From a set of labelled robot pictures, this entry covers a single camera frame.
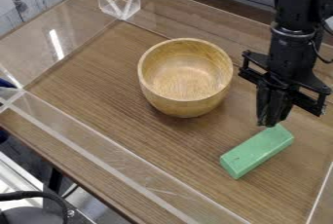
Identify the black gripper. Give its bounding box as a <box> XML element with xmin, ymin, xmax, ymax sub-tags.
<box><xmin>239</xmin><ymin>22</ymin><xmax>332</xmax><ymax>128</ymax></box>

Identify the green rectangular block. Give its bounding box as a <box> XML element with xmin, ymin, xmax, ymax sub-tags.
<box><xmin>219</xmin><ymin>125</ymin><xmax>294</xmax><ymax>179</ymax></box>

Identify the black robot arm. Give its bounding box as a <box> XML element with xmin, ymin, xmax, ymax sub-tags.
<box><xmin>239</xmin><ymin>0</ymin><xmax>333</xmax><ymax>128</ymax></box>

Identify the wooden brown bowl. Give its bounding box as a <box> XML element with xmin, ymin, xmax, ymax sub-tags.
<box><xmin>136</xmin><ymin>38</ymin><xmax>234</xmax><ymax>118</ymax></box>

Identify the black table leg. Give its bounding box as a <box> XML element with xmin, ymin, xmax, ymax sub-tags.
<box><xmin>48</xmin><ymin>168</ymin><xmax>64</xmax><ymax>193</ymax></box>

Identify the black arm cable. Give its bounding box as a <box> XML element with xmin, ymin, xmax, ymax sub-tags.
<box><xmin>309</xmin><ymin>19</ymin><xmax>333</xmax><ymax>65</ymax></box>

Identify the clear acrylic enclosure wall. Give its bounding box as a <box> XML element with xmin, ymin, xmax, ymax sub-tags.
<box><xmin>0</xmin><ymin>0</ymin><xmax>333</xmax><ymax>224</ymax></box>

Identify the black cable loop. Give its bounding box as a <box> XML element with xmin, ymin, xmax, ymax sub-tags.
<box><xmin>0</xmin><ymin>190</ymin><xmax>71</xmax><ymax>224</ymax></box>

